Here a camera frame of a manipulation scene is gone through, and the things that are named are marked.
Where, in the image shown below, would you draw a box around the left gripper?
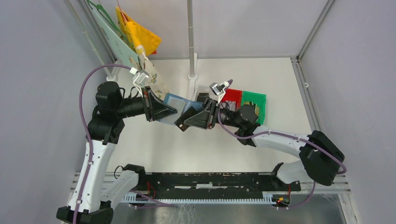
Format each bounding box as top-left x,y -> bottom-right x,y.
115,86 -> 177,121

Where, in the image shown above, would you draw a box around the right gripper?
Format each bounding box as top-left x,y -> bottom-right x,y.
183,98 -> 242,129

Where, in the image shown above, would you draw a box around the blue card holder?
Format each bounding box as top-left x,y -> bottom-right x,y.
159,93 -> 203,125

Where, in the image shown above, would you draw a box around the black credit card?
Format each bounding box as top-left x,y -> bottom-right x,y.
174,119 -> 190,132

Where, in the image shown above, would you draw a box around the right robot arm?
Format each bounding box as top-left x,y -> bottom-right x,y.
174,98 -> 347,190

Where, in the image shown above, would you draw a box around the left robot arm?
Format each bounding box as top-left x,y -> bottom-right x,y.
56,81 -> 177,224

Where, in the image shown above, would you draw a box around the black cards in white bin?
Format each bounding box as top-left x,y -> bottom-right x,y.
196,92 -> 210,103

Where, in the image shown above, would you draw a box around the gold cards in green bin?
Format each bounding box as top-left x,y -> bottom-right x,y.
248,101 -> 262,117

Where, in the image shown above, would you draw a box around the white plastic bin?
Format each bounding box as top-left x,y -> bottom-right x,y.
194,85 -> 218,102

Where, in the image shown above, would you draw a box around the cream patterned cloth bag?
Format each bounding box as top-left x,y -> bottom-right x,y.
136,45 -> 169,100

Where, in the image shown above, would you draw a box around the red plastic bin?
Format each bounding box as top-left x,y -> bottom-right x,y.
221,89 -> 243,111

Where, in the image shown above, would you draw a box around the metal pole with white base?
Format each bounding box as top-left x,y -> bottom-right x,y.
187,0 -> 198,100

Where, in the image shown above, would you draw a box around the green plastic bin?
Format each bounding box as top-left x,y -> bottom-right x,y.
240,91 -> 267,125

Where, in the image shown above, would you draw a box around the light green hanging board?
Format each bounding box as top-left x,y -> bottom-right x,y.
90,7 -> 141,70

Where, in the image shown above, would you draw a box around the yellow cloth bag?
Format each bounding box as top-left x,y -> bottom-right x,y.
115,7 -> 162,56

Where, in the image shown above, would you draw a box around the green hanger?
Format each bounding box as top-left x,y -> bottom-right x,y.
87,0 -> 131,47

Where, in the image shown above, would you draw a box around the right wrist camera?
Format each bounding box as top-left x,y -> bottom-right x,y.
209,79 -> 233,104

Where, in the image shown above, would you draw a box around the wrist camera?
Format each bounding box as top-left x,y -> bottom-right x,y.
209,79 -> 233,104
129,67 -> 149,96

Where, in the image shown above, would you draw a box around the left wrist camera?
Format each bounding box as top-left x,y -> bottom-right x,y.
129,67 -> 149,96

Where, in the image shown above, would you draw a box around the left white stand post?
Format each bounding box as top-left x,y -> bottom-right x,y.
63,0 -> 117,65

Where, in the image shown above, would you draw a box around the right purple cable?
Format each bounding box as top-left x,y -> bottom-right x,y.
218,79 -> 348,210

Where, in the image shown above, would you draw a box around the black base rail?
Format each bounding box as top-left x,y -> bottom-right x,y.
133,172 -> 301,200

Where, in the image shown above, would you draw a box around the white cable duct strip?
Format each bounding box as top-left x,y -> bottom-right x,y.
120,193 -> 276,205

